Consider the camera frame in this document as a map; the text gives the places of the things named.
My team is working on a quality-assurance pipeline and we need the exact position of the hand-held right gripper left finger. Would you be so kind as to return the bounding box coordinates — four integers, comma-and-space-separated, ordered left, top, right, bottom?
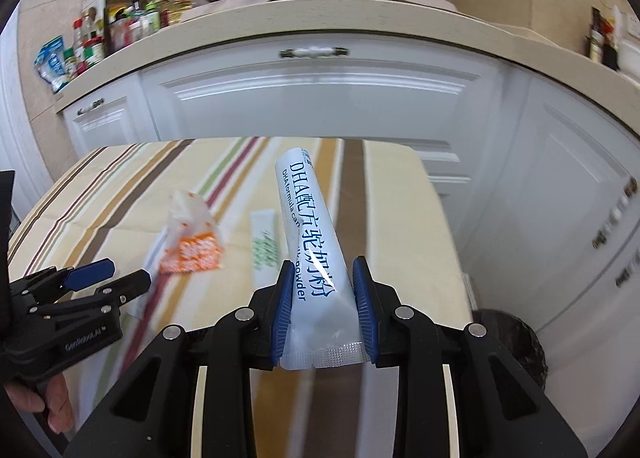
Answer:
62, 260, 296, 458

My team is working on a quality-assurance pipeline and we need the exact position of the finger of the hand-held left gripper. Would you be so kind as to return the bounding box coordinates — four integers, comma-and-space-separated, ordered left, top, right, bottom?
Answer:
94, 269, 153, 311
12, 260, 116, 307

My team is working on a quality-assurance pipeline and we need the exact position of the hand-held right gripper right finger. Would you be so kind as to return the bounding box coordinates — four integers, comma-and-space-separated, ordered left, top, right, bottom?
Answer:
351, 255, 589, 458

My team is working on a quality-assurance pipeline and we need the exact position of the orange white clear wrapper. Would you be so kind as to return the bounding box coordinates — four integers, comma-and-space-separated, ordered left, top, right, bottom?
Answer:
159, 190, 224, 275

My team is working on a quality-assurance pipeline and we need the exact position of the long white powder sachet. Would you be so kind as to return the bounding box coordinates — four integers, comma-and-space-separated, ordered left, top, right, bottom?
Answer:
274, 147, 366, 372

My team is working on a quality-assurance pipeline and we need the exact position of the black trash bin with bag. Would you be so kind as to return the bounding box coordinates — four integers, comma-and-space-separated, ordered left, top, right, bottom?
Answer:
469, 308, 549, 389

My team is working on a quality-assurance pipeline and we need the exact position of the person's left hand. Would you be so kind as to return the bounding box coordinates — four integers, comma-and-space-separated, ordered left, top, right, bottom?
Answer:
4, 373, 76, 434

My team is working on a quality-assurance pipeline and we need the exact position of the small green white sachet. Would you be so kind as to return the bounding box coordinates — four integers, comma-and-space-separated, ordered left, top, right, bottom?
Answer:
249, 209, 282, 271

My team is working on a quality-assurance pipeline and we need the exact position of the striped tablecloth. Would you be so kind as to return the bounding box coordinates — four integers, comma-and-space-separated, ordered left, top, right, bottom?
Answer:
7, 137, 477, 458

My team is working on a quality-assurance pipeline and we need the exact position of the narrow white cabinet drawer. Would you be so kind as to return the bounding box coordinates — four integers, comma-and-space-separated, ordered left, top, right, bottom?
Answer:
62, 82, 152, 159

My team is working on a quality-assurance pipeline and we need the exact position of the blue printed bag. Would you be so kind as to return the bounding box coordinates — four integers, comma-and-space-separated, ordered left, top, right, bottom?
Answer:
33, 34, 71, 94

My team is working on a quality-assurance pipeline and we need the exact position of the wide white cabinet drawer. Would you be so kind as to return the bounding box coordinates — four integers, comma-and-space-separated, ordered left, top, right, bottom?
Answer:
139, 34, 507, 149

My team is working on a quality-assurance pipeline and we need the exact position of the white cabinet door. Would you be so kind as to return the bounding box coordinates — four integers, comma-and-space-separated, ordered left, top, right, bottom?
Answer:
544, 258, 640, 440
499, 72, 640, 319

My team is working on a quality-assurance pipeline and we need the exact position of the spice rack with bottles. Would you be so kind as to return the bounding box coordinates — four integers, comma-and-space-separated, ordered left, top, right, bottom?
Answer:
72, 0, 199, 77

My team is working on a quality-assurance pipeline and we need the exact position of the dark oil bottle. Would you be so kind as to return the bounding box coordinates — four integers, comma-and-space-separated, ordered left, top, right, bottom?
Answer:
587, 7, 609, 64

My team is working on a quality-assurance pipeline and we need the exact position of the red box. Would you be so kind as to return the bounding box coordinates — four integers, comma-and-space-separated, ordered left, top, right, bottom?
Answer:
602, 20, 621, 71

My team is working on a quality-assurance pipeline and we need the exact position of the white lidded container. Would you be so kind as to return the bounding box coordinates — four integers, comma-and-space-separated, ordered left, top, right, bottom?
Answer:
618, 12, 640, 74

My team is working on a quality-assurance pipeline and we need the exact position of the long drawer handle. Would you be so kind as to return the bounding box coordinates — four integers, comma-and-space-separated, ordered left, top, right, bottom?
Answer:
278, 46, 350, 60

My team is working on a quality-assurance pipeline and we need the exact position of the white bronze door handle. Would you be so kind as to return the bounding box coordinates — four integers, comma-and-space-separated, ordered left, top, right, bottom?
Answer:
613, 238, 640, 289
592, 177, 640, 249

